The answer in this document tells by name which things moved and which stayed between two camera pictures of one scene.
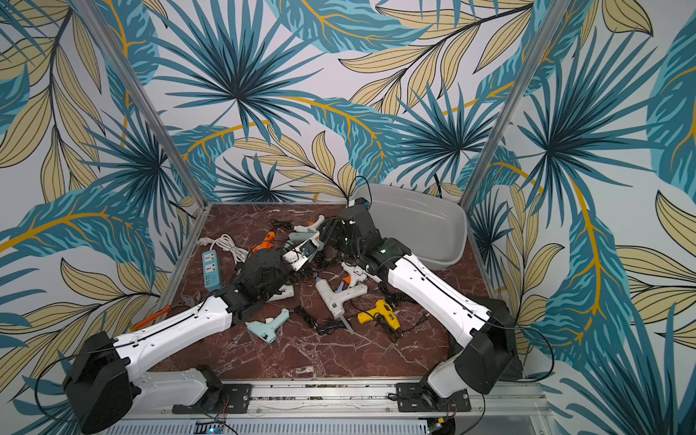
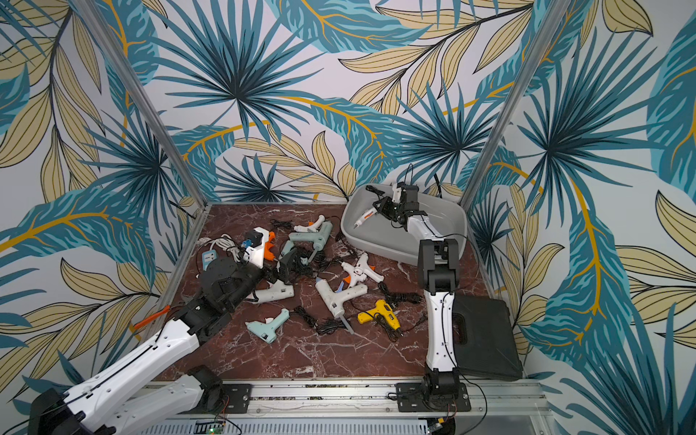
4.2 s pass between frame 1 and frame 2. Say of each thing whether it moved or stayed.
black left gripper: moved
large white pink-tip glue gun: stayed
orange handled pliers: stayed
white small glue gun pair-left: stayed
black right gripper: moved
